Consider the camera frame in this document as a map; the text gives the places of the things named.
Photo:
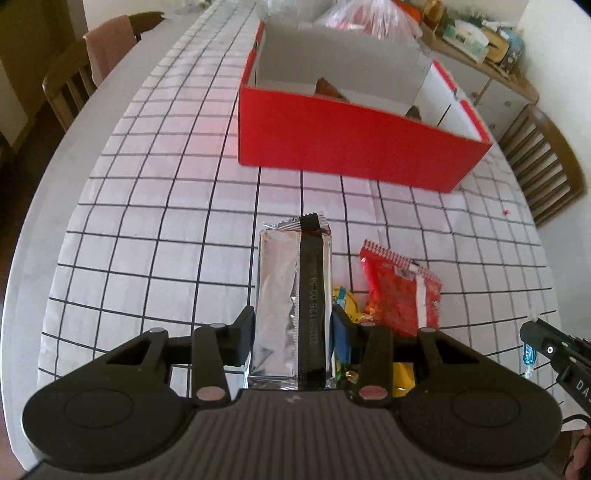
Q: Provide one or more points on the wooden chair right side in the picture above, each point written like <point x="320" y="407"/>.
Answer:
<point x="546" y="168"/>

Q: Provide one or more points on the red cardboard box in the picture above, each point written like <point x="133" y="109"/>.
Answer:
<point x="282" y="124"/>

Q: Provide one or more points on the white sideboard cabinet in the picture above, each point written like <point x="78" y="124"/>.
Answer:
<point x="498" y="99"/>

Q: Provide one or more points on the small clear plastic bag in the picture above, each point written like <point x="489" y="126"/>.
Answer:
<point x="380" y="19"/>

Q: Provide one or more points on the yellow minion snack packet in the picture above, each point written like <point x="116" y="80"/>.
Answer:
<point x="351" y="318"/>

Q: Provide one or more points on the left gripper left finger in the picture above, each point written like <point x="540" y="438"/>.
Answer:
<point x="208" y="350"/>

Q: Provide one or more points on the person's right hand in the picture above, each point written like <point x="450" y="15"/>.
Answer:
<point x="578" y="468"/>

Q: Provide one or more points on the silver black foil packet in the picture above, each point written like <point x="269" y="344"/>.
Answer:
<point x="290" y="348"/>

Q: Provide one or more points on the wooden chair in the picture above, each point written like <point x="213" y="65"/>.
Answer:
<point x="546" y="168"/>
<point x="68" y="83"/>

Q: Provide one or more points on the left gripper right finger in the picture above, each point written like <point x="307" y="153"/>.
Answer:
<point x="371" y="363"/>

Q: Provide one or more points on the green tissue box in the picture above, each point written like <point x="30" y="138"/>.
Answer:
<point x="467" y="38"/>

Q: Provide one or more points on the orange snack packet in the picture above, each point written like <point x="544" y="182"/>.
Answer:
<point x="325" y="89"/>

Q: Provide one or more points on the dark brown snack packet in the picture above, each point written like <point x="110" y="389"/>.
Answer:
<point x="414" y="113"/>

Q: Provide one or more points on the pink cloth on chair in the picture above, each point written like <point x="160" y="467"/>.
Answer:
<point x="107" y="45"/>

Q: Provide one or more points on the white black grid tablecloth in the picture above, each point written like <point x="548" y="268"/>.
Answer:
<point x="167" y="229"/>

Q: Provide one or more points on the yellow tissue holder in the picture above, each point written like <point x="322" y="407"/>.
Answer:
<point x="497" y="46"/>

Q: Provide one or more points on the red snack bag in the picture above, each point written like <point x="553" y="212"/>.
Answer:
<point x="403" y="296"/>

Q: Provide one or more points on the wooden chair left side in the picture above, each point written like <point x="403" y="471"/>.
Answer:
<point x="68" y="83"/>

